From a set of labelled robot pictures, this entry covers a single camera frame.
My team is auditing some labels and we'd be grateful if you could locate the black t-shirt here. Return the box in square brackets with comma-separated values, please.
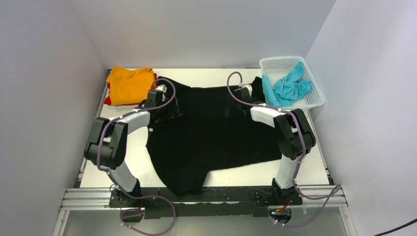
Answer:
[146, 77, 282, 196]

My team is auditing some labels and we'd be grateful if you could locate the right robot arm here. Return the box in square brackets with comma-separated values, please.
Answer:
[226, 87, 316, 204]

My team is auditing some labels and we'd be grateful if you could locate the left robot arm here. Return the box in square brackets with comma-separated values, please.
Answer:
[84, 89, 180, 207]

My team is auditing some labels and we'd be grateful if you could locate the folded yellow t-shirt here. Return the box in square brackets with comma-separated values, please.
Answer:
[104, 66, 156, 106]

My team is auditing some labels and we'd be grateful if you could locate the teal t-shirt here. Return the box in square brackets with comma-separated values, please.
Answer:
[262, 62, 312, 107]

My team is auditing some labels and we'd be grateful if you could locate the white plastic basket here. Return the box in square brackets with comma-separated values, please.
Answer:
[259, 56, 325, 110]

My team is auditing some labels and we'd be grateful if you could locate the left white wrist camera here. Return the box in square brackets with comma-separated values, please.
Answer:
[155, 85, 167, 94]

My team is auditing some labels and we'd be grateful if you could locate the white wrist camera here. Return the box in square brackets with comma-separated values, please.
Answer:
[239, 84, 253, 96]
[155, 85, 167, 94]

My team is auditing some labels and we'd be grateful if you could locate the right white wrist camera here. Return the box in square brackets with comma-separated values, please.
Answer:
[239, 84, 253, 96]

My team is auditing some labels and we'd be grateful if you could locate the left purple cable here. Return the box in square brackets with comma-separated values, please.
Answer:
[96, 77, 177, 236]

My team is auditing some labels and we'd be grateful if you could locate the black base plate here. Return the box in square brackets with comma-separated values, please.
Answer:
[109, 186, 302, 219]

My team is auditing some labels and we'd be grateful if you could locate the black cable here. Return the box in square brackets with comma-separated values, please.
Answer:
[373, 223, 417, 236]

